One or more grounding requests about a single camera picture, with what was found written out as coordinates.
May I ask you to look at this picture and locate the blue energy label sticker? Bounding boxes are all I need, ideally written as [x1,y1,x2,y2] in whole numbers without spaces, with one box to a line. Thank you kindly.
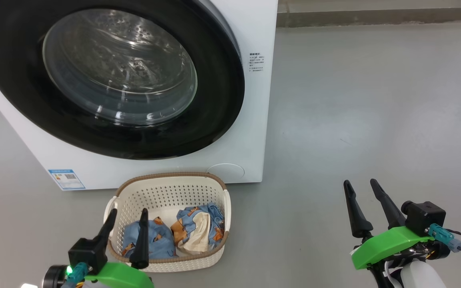
[48,169,86,190]

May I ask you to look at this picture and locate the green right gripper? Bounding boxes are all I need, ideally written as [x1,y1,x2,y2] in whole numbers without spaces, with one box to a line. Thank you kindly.
[343,178,451,270]

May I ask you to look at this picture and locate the cream perforated laundry basket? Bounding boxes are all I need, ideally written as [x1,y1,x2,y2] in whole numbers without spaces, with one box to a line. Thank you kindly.
[103,172,232,273]

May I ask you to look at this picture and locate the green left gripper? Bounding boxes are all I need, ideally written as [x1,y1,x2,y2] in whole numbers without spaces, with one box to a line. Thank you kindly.
[84,208,155,288]

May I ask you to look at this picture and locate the blue cartoon print garment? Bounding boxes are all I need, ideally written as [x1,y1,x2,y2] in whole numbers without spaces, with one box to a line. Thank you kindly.
[121,216,177,259]

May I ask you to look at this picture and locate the round white filter cover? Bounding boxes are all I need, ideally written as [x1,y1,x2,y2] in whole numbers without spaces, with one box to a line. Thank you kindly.
[206,163,245,181]

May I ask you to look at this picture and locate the small printed text sticker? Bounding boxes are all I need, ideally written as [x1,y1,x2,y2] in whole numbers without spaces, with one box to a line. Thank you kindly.
[249,52,265,73]

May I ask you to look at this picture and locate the white front-load washing machine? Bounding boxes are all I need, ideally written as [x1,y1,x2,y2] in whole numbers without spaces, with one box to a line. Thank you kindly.
[0,0,278,191]

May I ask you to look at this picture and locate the black cable with teal plug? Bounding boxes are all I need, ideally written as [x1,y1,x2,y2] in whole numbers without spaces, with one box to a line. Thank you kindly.
[429,224,461,258]
[62,262,89,288]

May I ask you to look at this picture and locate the black round glass washer door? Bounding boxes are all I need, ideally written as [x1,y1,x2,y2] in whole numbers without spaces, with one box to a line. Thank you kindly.
[0,0,245,160]

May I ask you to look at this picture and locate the blue garment with cream lining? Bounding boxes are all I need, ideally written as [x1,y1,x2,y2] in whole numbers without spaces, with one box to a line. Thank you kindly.
[170,203,225,256]

